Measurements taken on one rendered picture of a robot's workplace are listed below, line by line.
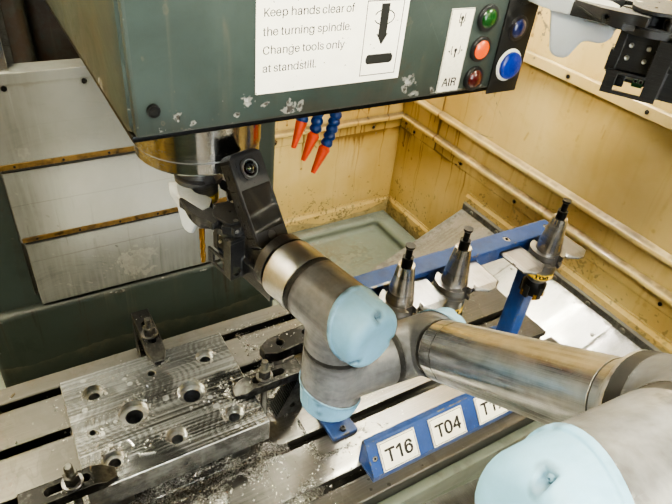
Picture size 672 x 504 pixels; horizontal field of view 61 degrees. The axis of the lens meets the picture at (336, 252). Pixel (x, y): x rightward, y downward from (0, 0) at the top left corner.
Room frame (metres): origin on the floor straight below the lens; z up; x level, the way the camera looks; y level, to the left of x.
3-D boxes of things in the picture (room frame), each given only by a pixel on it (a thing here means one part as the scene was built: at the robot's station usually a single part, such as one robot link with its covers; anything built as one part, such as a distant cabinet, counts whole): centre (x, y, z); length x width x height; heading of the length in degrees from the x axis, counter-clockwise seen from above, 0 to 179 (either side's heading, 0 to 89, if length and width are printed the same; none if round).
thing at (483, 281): (0.77, -0.24, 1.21); 0.07 x 0.05 x 0.01; 34
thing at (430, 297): (0.71, -0.15, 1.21); 0.07 x 0.05 x 0.01; 34
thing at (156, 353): (0.75, 0.33, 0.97); 0.13 x 0.03 x 0.15; 34
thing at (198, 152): (0.66, 0.19, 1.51); 0.16 x 0.16 x 0.12
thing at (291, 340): (0.86, 0.02, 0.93); 0.26 x 0.05 x 0.06; 129
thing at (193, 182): (0.66, 0.19, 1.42); 0.06 x 0.06 x 0.03
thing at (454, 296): (0.74, -0.20, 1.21); 0.06 x 0.06 x 0.03
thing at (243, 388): (0.68, 0.09, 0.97); 0.13 x 0.03 x 0.15; 124
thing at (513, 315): (0.94, -0.39, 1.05); 0.10 x 0.05 x 0.30; 34
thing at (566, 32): (0.62, -0.20, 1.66); 0.09 x 0.03 x 0.06; 64
